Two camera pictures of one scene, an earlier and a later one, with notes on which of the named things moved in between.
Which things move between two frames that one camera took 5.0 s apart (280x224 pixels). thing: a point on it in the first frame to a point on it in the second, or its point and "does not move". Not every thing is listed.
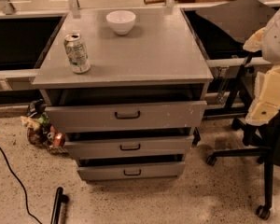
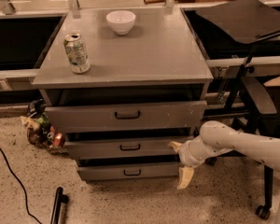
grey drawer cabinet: x=133 y=116 does not move
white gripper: x=277 y=41 to x=187 y=155
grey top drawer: x=127 y=116 does not move
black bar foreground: x=61 y=199 does not move
